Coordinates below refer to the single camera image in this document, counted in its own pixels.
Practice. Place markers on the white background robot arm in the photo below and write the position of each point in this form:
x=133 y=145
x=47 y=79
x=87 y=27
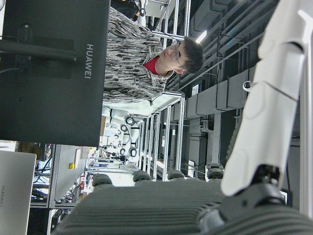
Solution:
x=133 y=132

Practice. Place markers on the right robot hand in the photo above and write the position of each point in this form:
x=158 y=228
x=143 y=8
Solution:
x=156 y=208

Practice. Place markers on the ceiling light strip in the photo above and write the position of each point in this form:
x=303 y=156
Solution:
x=201 y=37

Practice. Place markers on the aluminium profile frame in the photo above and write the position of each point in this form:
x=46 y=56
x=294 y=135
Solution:
x=180 y=137
x=176 y=17

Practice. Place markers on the grey cabinet with yellow button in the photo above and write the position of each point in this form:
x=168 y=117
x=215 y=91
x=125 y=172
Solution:
x=63 y=166

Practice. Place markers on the man in patterned grey jacket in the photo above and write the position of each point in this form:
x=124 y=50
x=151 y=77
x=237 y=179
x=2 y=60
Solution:
x=127 y=61

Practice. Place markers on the white dome security camera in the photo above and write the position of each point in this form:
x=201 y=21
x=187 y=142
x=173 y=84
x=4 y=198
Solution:
x=247 y=86

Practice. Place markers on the silver Huawei laptop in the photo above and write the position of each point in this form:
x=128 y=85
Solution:
x=14 y=193

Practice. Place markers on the black Huawei monitor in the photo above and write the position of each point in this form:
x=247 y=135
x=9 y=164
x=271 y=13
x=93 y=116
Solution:
x=49 y=110

